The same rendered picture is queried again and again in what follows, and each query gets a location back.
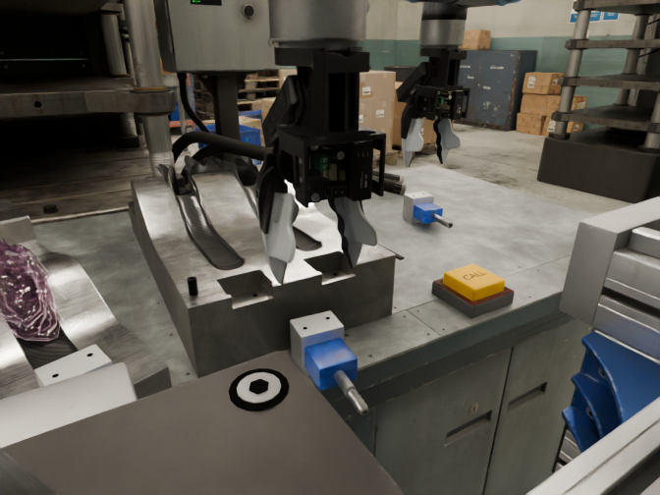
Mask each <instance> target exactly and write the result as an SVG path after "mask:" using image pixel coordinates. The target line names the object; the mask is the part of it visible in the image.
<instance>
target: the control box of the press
mask: <svg viewBox="0 0 660 495"><path fill-rule="evenodd" d="M153 5H154V12H155V19H156V25H157V32H158V39H159V46H160V53H161V60H162V67H163V71H165V72H170V73H175V74H176V73H177V79H179V86H180V96H181V100H182V103H183V106H184V109H185V110H186V112H187V114H188V115H189V116H190V117H191V119H192V120H193V121H194V122H195V123H196V124H197V125H198V127H199V128H200V129H201V131H202V132H207V133H209V130H208V129H207V128H206V127H205V126H204V124H203V123H202V122H201V121H200V120H199V118H198V117H197V116H196V115H195V113H194V112H193V110H192V109H191V107H190V105H189V102H188V98H187V89H186V78H187V73H190V74H192V75H194V76H195V77H198V78H199V79H200V80H201V82H202V83H203V84H204V86H205V87H206V88H207V90H208V91H209V92H210V93H211V95H212V100H213V110H214V120H215V129H216V135H218V136H222V137H226V138H233V139H237V140H241V133H240V120H239V108H238V96H237V94H238V92H239V90H240V88H241V86H242V84H243V82H244V80H245V79H246V77H247V76H248V77H251V75H256V72H260V71H279V69H280V67H279V66H277V65H275V55H274V47H279V46H278V42H273V41H272V40H271V39H270V27H269V8H268V0H153ZM212 157H214V158H215V159H220V160H222V161H223V160H226V161H229V162H231V163H235V159H236V158H237V157H241V158H243V157H242V156H241V155H237V154H233V153H218V154H215V155H213V156H212Z"/></svg>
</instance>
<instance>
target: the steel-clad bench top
mask: <svg viewBox="0 0 660 495"><path fill-rule="evenodd" d="M385 173H390V174H395V175H400V176H404V182H403V184H407V188H406V191H405V193H419V192H426V193H429V194H432V195H434V198H433V203H434V204H436V205H438V206H440V207H442V208H443V214H442V217H443V218H444V219H446V220H448V221H450V222H452V223H453V227H452V228H450V229H449V228H447V227H445V226H444V225H442V224H440V223H438V222H433V223H426V224H423V223H421V222H419V223H412V224H411V223H409V222H408V221H406V220H405V219H403V204H404V196H403V195H399V194H395V193H391V192H384V196H379V195H377V194H376V193H374V192H371V199H365V200H363V201H362V208H363V213H364V216H365V217H366V219H367V220H368V221H369V223H370V224H371V225H372V226H373V228H374V229H375V231H376V234H377V238H378V244H380V245H382V246H384V247H385V248H388V249H390V250H392V251H393V252H395V253H397V254H399V255H401V256H403V257H404V259H402V260H400V259H398V258H396V262H395V277H394V292H393V306H392V315H389V316H386V317H383V318H380V319H377V320H374V321H371V322H368V323H365V324H362V325H360V326H357V327H354V328H351V329H348V330H345V331H344V342H345V343H346V345H347V346H348V347H349V348H350V350H351V351H352V352H353V354H354V355H355V356H356V357H357V371H359V370H362V369H364V368H367V367H370V366H372V365H374V364H376V363H379V362H382V361H384V360H387V359H389V358H393V357H396V356H399V355H401V354H404V353H406V352H409V351H412V350H414V349H417V348H419V347H422V346H425V345H427V344H430V343H432V342H435V341H438V340H440V339H441V338H442V339H443V338H445V337H448V336H451V335H453V334H456V333H458V332H461V331H464V330H466V329H469V328H470V327H473V326H476V325H478V324H481V323H483V322H486V321H489V320H491V319H494V318H496V317H499V316H502V315H504V314H507V313H509V312H512V311H515V310H517V309H520V308H522V307H525V306H528V305H530V304H533V303H537V302H540V301H542V300H545V299H547V298H550V297H553V296H555V295H558V294H560V293H563V289H564V284H565V280H566V276H567V272H568V268H569V264H570V260H571V255H572V251H573V247H574V243H575V239H576V235H577V231H578V223H579V222H580V221H581V220H584V219H587V218H591V217H594V216H597V215H595V214H592V213H589V212H585V211H582V210H579V209H575V208H572V207H569V206H567V205H563V204H560V203H557V202H553V201H550V200H547V199H544V198H540V197H537V196H534V195H530V194H527V193H524V192H518V191H515V190H512V189H509V188H505V187H502V186H499V185H495V184H492V183H489V182H486V181H482V180H479V179H477V178H473V177H470V176H467V175H464V174H460V173H457V172H454V171H450V170H447V169H444V168H441V167H437V166H434V165H429V166H422V167H416V168H410V169H403V170H397V171H390V172H385ZM128 213H129V214H128ZM32 228H33V230H34V233H35V236H36V239H37V241H38V242H39V243H40V244H41V245H42V246H43V247H44V248H46V249H47V250H49V251H53V252H61V253H65V254H67V255H69V256H71V257H72V258H73V259H75V260H76V261H77V262H78V264H79V265H80V266H81V267H82V269H83V270H84V272H85V273H86V275H87V276H88V278H89V279H90V281H91V282H92V284H93V286H94V287H95V289H96V290H97V292H98V293H99V295H100V296H101V297H102V299H103V300H104V302H105V303H106V305H107V306H108V308H109V309H110V311H111V312H112V314H113V315H114V316H115V318H116V319H117V320H118V321H119V322H120V323H121V324H122V325H123V326H124V327H125V328H126V329H127V330H128V331H130V332H131V333H132V334H133V335H134V336H135V337H136V338H137V339H139V340H140V341H141V342H142V343H143V344H144V345H145V346H146V347H148V348H149V349H150V350H151V351H152V352H153V353H154V354H155V355H157V356H158V357H159V358H160V359H161V360H162V361H163V362H164V363H166V364H167V365H168V367H169V372H170V378H171V383H172V388H173V387H175V386H178V385H181V384H184V383H187V382H190V381H193V380H195V379H197V376H196V374H195V372H194V369H193V366H192V364H191V361H190V359H189V357H188V354H187V352H186V350H185V347H184V345H183V343H182V341H181V338H180V336H179V334H178V331H177V329H176V327H175V325H174V322H173V320H172V318H171V315H170V313H169V311H168V309H167V306H166V304H165V302H164V300H163V298H162V296H161V294H160V291H159V289H158V287H157V284H156V282H155V280H154V277H153V275H152V273H151V271H150V268H149V266H148V264H147V261H146V259H145V257H144V255H143V252H142V250H141V248H140V245H139V243H138V240H137V237H136V235H135V233H134V230H133V225H132V220H131V215H130V211H128V212H127V211H125V212H118V213H112V214H105V215H98V216H92V217H85V218H80V219H73V220H66V221H60V222H53V223H47V224H40V225H33V226H32ZM470 264H476V265H478V266H480V267H482V268H484V269H486V270H488V271H490V272H491V273H493V274H495V275H497V276H499V277H501V278H503V279H505V287H507V288H509V289H511V290H513V291H514V292H515V294H514V299H513V303H511V304H509V305H506V306H503V307H501V308H498V309H495V310H493V311H490V312H487V313H485V314H482V315H479V316H477V317H475V318H469V317H468V316H466V315H465V314H463V313H462V312H460V311H459V310H457V309H455V308H454V307H452V306H451V305H449V304H448V303H446V302H444V301H442V300H441V299H439V298H438V297H436V296H435V295H433V294H432V293H431V291H432V282H433V281H435V280H438V279H441V278H444V272H447V271H450V270H454V269H457V268H460V267H464V266H467V265H470Z"/></svg>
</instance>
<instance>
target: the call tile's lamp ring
mask: <svg viewBox="0 0 660 495"><path fill-rule="evenodd" d="M442 281H443V278H441V279H438V280H435V281H433V282H434V283H436V284H438V285H439V286H441V287H443V288H444V289H446V290H448V291H449V292H451V293H452V294H454V295H456V296H457V297H459V298H461V299H462V300H464V301H465V302H467V303H469V304H471V305H473V306H475V305H477V304H480V303H485V302H488V301H490V300H493V299H496V298H499V297H502V296H504V295H507V294H509V293H512V292H513V290H511V289H509V288H507V287H504V289H505V290H506V291H504V292H501V293H498V294H495V295H492V296H489V297H487V298H484V299H481V300H478V301H475V302H473V301H471V300H469V299H468V298H466V297H464V296H463V295H461V294H459V293H458V292H456V291H454V290H453V289H451V288H449V287H448V286H446V285H444V284H443V283H441V282H442Z"/></svg>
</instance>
